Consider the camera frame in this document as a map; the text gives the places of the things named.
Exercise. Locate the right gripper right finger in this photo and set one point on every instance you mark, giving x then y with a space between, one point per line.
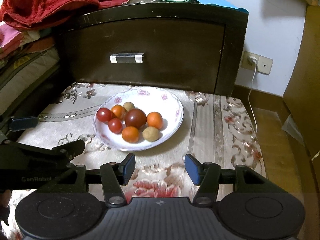
206 177

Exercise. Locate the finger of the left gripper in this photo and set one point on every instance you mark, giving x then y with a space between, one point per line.
19 124
17 154

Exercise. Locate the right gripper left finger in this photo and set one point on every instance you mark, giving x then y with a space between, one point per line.
115 175

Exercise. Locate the orange tangerine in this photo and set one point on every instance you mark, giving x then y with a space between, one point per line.
118 111
154 119
130 134

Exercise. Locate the tan round fruit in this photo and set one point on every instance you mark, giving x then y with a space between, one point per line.
151 134

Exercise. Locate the grey quilted mattress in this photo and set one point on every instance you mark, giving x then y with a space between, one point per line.
16 79

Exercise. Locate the beige floral cloth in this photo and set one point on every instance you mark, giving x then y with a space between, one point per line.
212 128

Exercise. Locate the small red tomato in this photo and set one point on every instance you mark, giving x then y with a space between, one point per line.
115 126

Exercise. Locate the red tomato far left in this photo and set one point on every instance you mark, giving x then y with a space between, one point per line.
104 114

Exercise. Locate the large dark red tomato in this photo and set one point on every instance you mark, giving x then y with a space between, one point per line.
136 118

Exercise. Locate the orange tangerine in plate back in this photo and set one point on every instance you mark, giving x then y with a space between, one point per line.
118 111

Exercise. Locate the small tan fruit in plate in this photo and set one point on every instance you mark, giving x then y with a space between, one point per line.
128 106

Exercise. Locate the pink fabric pile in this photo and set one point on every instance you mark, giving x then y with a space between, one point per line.
12 39

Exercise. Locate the white floral plate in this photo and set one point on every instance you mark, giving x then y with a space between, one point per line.
148 99

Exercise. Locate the red knitted cloth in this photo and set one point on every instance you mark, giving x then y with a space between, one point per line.
41 14

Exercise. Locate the wooden cabinet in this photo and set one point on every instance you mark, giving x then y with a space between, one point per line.
302 93

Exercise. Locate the dark wooden nightstand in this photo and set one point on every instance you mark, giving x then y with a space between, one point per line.
186 46

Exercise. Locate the clear acrylic drawer handle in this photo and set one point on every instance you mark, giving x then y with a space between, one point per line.
127 58

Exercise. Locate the white wall socket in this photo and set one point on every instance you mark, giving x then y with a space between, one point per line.
256 62

